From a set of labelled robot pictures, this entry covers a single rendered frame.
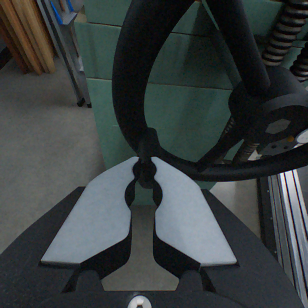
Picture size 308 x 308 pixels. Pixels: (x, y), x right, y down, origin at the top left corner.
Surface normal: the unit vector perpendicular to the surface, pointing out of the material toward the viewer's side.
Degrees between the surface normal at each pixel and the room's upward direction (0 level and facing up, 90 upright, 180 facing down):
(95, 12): 90
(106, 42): 90
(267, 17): 90
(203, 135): 90
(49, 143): 0
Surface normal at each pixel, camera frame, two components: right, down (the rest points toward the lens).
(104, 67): 0.04, 0.82
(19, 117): 0.11, -0.57
